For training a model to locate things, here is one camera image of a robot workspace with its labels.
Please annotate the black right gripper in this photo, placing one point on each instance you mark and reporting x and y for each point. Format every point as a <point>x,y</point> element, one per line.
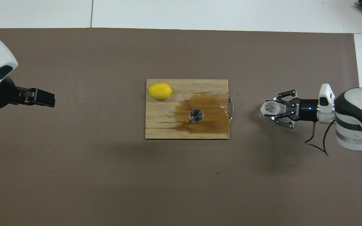
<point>306,110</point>

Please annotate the steel double jigger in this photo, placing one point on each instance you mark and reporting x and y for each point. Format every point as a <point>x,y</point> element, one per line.
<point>196,116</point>

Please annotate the brown paper table mat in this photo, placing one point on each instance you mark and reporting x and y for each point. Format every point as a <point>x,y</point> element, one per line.
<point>105,188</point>

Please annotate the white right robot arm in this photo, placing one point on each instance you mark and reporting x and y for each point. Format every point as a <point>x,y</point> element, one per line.
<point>357,119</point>

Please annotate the wooden cutting board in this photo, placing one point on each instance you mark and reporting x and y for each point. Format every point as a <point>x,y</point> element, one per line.
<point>168,125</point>

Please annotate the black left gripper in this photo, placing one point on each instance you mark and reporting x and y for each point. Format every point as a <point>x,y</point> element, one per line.
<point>3,95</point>

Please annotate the small clear plastic cup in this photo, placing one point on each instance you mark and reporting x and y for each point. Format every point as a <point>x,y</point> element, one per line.
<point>269,108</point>

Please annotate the yellow lemon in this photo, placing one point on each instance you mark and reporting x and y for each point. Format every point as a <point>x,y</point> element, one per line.
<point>159,91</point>

